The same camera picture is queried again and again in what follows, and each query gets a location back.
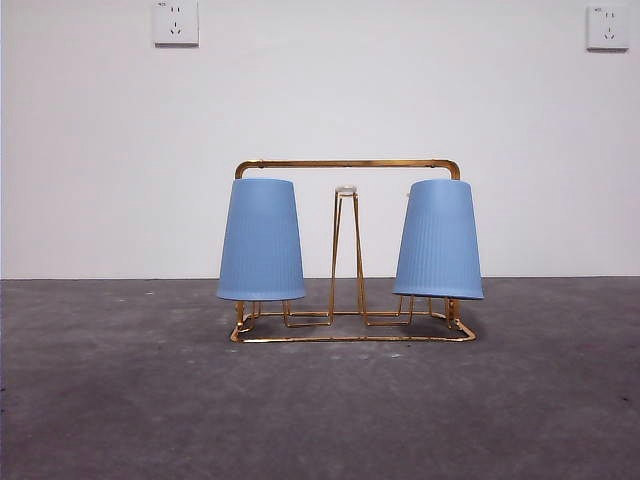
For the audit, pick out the white wall socket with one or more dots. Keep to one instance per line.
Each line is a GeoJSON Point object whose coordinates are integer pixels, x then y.
{"type": "Point", "coordinates": [607, 27]}
{"type": "Point", "coordinates": [175, 22]}

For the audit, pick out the blue ribbed plastic cup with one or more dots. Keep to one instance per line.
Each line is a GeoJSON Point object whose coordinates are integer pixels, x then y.
{"type": "Point", "coordinates": [440, 240]}
{"type": "Point", "coordinates": [260, 240]}

